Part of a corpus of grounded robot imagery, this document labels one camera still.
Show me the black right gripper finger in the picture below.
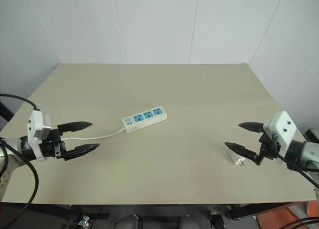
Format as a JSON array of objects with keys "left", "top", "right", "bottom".
[
  {"left": 238, "top": 121, "right": 264, "bottom": 134},
  {"left": 224, "top": 142, "right": 258, "bottom": 164}
]

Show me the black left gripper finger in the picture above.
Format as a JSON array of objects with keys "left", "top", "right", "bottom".
[
  {"left": 57, "top": 120, "right": 94, "bottom": 134},
  {"left": 64, "top": 143, "right": 101, "bottom": 162}
]

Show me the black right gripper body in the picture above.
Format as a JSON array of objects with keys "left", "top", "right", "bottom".
[{"left": 254, "top": 131, "right": 282, "bottom": 166}]

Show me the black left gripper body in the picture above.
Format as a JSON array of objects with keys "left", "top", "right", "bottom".
[{"left": 39, "top": 128, "right": 67, "bottom": 161}]

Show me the white plug adapter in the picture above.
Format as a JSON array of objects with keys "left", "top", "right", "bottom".
[{"left": 228, "top": 150, "right": 248, "bottom": 167}]

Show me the white power strip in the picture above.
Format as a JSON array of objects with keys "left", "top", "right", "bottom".
[{"left": 121, "top": 105, "right": 167, "bottom": 133}]

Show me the black box beside table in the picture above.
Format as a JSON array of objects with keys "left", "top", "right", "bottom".
[{"left": 304, "top": 127, "right": 319, "bottom": 143}]

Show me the dark panel beside table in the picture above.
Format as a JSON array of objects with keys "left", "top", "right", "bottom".
[{"left": 0, "top": 99, "right": 13, "bottom": 131}]

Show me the silver metal clamp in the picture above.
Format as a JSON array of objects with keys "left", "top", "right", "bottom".
[{"left": 77, "top": 209, "right": 90, "bottom": 227}]

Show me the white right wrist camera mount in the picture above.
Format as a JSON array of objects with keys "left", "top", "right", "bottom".
[{"left": 262, "top": 111, "right": 298, "bottom": 166}]

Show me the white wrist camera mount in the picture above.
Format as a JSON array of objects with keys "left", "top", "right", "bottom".
[
  {"left": 26, "top": 110, "right": 52, "bottom": 161},
  {"left": 262, "top": 111, "right": 298, "bottom": 166}
]

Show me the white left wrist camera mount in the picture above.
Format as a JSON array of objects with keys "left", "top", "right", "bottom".
[{"left": 26, "top": 110, "right": 52, "bottom": 161}]

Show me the white cable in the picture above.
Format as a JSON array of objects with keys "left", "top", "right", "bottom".
[{"left": 59, "top": 127, "right": 126, "bottom": 141}]

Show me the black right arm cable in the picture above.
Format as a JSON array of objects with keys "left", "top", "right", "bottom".
[{"left": 276, "top": 154, "right": 319, "bottom": 190}]

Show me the black table frame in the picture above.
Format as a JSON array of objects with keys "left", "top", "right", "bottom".
[{"left": 0, "top": 201, "right": 310, "bottom": 229}]

